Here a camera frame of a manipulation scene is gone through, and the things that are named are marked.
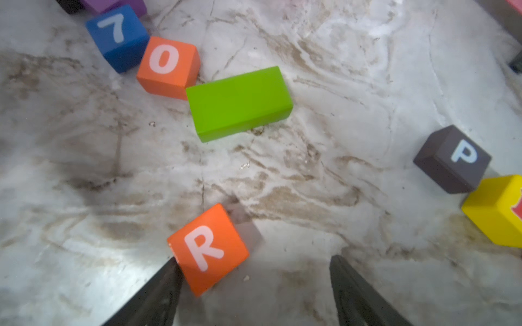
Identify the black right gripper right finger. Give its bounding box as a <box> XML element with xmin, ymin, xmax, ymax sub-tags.
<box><xmin>330</xmin><ymin>255</ymin><xmax>412</xmax><ymax>326</ymax></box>

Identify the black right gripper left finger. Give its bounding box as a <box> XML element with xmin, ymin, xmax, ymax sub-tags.
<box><xmin>103</xmin><ymin>258</ymin><xmax>183</xmax><ymax>326</ymax></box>

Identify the orange R block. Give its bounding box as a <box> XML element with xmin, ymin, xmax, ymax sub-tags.
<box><xmin>167</xmin><ymin>204</ymin><xmax>250</xmax><ymax>297</ymax></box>

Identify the yellow E block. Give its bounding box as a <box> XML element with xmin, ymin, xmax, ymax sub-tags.
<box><xmin>462</xmin><ymin>175</ymin><xmax>521</xmax><ymax>248</ymax></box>

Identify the brown P block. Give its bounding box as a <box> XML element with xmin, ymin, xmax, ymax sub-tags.
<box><xmin>413</xmin><ymin>125</ymin><xmax>492</xmax><ymax>194</ymax></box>

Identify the long green block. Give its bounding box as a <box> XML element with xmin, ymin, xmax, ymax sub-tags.
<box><xmin>186</xmin><ymin>67</ymin><xmax>293</xmax><ymax>143</ymax></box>

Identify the orange 0 block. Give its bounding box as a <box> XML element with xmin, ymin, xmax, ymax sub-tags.
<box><xmin>137</xmin><ymin>37</ymin><xmax>201</xmax><ymax>101</ymax></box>

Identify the blue 7 block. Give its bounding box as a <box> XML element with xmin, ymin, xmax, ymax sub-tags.
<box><xmin>86</xmin><ymin>5</ymin><xmax>150</xmax><ymax>73</ymax></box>

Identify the purple triangle block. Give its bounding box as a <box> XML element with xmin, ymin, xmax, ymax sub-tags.
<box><xmin>80</xmin><ymin>0</ymin><xmax>148</xmax><ymax>18</ymax></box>

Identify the brown dash block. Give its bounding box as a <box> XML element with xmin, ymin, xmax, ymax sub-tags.
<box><xmin>56</xmin><ymin>0</ymin><xmax>84</xmax><ymax>15</ymax></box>

